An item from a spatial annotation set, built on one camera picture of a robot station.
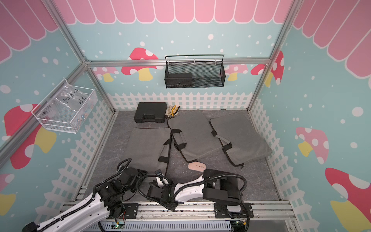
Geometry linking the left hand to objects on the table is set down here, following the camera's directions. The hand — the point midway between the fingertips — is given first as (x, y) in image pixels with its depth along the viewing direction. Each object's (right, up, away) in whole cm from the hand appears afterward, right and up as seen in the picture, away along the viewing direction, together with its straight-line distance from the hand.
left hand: (146, 177), depth 84 cm
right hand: (+9, -5, -1) cm, 10 cm away
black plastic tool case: (-6, +41, +31) cm, 52 cm away
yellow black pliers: (+12, +43, +36) cm, 57 cm away
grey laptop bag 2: (+27, +24, +19) cm, 41 cm away
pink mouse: (+30, +6, +4) cm, 30 cm away
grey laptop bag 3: (+60, +21, +14) cm, 65 cm away
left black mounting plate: (-5, -14, -9) cm, 17 cm away
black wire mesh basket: (+30, +67, +13) cm, 75 cm away
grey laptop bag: (-5, +16, +12) cm, 20 cm away
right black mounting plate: (+42, -14, -9) cm, 45 cm away
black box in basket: (+19, +59, +9) cm, 63 cm away
